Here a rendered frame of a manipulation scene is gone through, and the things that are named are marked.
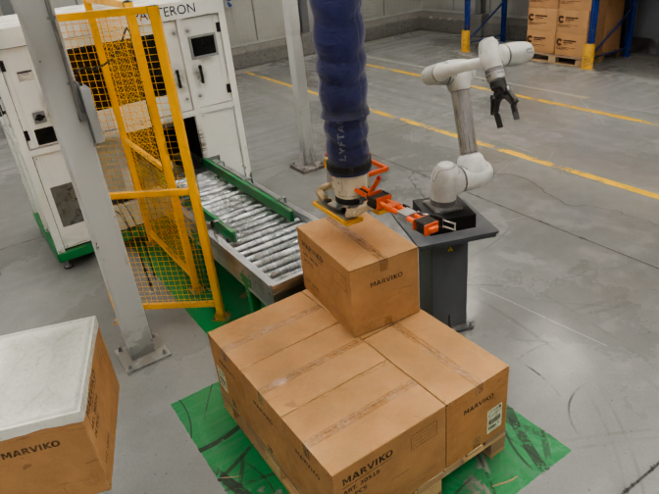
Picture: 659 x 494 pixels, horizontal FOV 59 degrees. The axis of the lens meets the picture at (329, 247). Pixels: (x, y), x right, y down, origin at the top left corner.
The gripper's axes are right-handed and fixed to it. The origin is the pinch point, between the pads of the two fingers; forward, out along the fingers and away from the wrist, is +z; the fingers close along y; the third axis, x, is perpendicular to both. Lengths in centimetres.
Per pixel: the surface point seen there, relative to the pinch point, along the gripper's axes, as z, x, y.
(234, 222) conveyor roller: -1, -107, -197
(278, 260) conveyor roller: 36, -97, -129
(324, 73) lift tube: -38, -85, -4
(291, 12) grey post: -206, 20, -309
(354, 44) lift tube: -45, -72, 8
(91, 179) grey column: -34, -194, -110
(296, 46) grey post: -177, 22, -326
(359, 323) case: 78, -85, -42
